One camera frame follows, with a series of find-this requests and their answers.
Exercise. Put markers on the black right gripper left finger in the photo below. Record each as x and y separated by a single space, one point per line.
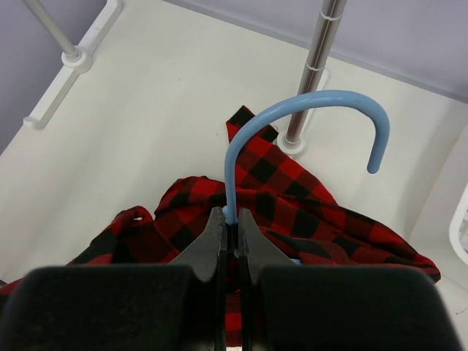
175 306

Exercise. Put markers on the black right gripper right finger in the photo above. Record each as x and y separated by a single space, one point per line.
286 306

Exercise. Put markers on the light blue wire hanger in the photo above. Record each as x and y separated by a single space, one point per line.
328 98

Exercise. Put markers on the white plastic basket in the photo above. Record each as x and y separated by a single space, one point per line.
458 231

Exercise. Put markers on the white metal clothes rack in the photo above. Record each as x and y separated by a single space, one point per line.
77 59

